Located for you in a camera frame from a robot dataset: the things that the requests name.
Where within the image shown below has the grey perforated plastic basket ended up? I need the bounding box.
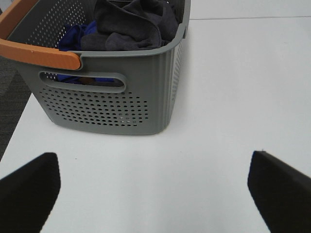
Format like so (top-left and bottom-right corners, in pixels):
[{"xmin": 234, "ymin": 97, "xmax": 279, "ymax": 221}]
[{"xmin": 7, "ymin": 0, "xmax": 191, "ymax": 135}]

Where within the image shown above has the orange basket handle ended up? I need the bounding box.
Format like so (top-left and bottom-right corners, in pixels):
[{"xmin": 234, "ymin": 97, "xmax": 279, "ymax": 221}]
[{"xmin": 0, "ymin": 0, "xmax": 81, "ymax": 70}]

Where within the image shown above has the dark grey towel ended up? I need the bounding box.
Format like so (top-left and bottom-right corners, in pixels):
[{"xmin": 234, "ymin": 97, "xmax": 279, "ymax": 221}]
[{"xmin": 81, "ymin": 0, "xmax": 179, "ymax": 51}]

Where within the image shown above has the blue cloth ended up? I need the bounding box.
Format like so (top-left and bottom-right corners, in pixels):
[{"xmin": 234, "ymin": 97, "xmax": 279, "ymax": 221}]
[{"xmin": 57, "ymin": 21, "xmax": 115, "ymax": 85}]

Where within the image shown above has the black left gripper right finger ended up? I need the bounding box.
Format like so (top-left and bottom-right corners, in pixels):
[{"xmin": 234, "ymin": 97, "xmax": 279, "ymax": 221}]
[{"xmin": 247, "ymin": 151, "xmax": 311, "ymax": 233}]

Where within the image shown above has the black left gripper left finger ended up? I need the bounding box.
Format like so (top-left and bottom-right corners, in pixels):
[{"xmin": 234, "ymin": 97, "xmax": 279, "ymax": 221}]
[{"xmin": 0, "ymin": 152, "xmax": 61, "ymax": 233}]

